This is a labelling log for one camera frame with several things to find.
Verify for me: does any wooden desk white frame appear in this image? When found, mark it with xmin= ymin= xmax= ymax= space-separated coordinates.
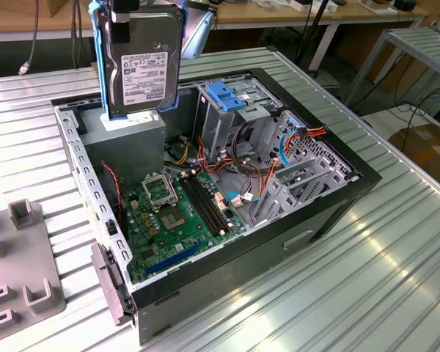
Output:
xmin=205 ymin=0 xmax=430 ymax=73
xmin=0 ymin=0 xmax=96 ymax=44

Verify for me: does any grey power supply unit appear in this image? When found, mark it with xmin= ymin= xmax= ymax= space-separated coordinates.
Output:
xmin=81 ymin=106 xmax=166 ymax=191

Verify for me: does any green motherboard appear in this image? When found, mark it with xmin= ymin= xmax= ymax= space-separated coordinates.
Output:
xmin=122 ymin=166 xmax=249 ymax=285

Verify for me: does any silver disk bay cage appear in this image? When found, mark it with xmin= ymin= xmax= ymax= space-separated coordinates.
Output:
xmin=249 ymin=109 xmax=360 ymax=230

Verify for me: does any black stand pole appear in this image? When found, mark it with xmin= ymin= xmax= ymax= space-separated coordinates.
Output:
xmin=295 ymin=0 xmax=334 ymax=78

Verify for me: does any grey cable with plug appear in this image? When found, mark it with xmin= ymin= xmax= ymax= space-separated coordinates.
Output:
xmin=18 ymin=0 xmax=40 ymax=76

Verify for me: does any black RAM slot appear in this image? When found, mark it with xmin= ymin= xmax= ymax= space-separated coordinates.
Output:
xmin=194 ymin=172 xmax=233 ymax=229
xmin=188 ymin=173 xmax=229 ymax=232
xmin=179 ymin=176 xmax=221 ymax=238
xmin=184 ymin=175 xmax=225 ymax=235

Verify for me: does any black PC case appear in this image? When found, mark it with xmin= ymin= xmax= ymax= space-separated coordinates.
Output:
xmin=50 ymin=67 xmax=384 ymax=348

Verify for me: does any grey parts rack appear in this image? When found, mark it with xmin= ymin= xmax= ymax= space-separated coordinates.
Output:
xmin=0 ymin=197 xmax=67 ymax=337

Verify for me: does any blue expansion slot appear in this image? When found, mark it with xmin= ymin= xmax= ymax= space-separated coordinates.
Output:
xmin=144 ymin=240 xmax=203 ymax=279

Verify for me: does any cardboard box on desk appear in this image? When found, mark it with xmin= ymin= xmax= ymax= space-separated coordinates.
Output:
xmin=45 ymin=0 xmax=96 ymax=18

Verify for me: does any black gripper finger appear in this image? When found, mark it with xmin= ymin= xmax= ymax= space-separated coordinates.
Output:
xmin=109 ymin=0 xmax=141 ymax=44

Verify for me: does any red black twisted fan wire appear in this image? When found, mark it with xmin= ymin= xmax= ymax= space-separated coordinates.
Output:
xmin=100 ymin=162 xmax=125 ymax=223

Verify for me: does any metal slat side table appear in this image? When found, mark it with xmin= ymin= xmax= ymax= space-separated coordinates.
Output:
xmin=346 ymin=26 xmax=440 ymax=107

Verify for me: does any orange red power wire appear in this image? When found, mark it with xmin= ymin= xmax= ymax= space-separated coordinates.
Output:
xmin=256 ymin=124 xmax=328 ymax=202

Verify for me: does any metal socket cover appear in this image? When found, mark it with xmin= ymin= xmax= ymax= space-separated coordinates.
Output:
xmin=142 ymin=172 xmax=179 ymax=213

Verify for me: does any yellow black wire bundle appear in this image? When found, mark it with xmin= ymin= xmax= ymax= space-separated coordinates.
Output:
xmin=166 ymin=141 xmax=194 ymax=168

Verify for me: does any CPU socket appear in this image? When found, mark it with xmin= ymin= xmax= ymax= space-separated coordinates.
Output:
xmin=142 ymin=171 xmax=180 ymax=213

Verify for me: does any red orange wire bundle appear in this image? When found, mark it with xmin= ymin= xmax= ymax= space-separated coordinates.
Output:
xmin=197 ymin=134 xmax=227 ymax=176

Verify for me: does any white plug blue wire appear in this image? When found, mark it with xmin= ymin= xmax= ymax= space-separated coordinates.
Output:
xmin=225 ymin=190 xmax=260 ymax=209

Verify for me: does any brown cardboard box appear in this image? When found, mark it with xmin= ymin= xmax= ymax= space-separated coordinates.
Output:
xmin=387 ymin=123 xmax=440 ymax=177

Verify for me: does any silver optical drive cage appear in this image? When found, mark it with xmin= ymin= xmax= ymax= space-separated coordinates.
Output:
xmin=197 ymin=77 xmax=284 ymax=164

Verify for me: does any thick black cable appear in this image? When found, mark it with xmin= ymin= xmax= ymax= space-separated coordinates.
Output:
xmin=232 ymin=120 xmax=268 ymax=177

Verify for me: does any hard disk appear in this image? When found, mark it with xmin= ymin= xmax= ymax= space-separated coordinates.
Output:
xmin=89 ymin=0 xmax=187 ymax=124

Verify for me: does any grey square chipset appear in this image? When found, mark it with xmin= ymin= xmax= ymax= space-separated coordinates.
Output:
xmin=159 ymin=209 xmax=187 ymax=231

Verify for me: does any blue data wire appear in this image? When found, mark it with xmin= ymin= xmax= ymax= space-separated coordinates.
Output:
xmin=278 ymin=117 xmax=306 ymax=168

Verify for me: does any blue plastic drive latch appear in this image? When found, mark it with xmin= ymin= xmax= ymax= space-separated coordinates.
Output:
xmin=205 ymin=82 xmax=247 ymax=114

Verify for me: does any black case fan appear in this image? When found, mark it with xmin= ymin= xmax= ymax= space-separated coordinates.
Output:
xmin=100 ymin=161 xmax=130 ymax=236

